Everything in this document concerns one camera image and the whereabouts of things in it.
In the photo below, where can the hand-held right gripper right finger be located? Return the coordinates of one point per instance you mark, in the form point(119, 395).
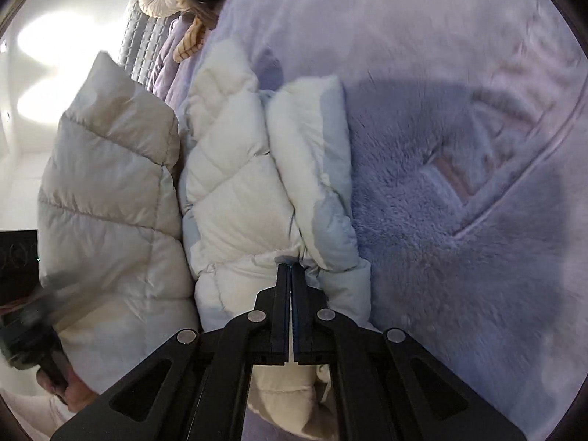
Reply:
point(298, 294)

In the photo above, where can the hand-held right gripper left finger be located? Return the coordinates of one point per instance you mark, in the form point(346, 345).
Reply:
point(284, 294)

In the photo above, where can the cream puffer jacket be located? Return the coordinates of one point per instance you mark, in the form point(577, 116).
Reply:
point(229, 193)

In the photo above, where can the person's left hand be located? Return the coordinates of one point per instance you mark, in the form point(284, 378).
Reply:
point(73, 395)

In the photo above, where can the dark cabinet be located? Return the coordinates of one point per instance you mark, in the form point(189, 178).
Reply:
point(18, 257)

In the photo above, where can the lavender fleece blanket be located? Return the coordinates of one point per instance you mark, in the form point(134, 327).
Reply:
point(459, 239)

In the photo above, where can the cream striped shirt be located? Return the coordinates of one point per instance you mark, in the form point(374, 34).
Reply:
point(188, 46)

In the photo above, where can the grey quilted headboard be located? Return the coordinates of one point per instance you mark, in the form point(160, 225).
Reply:
point(142, 50)

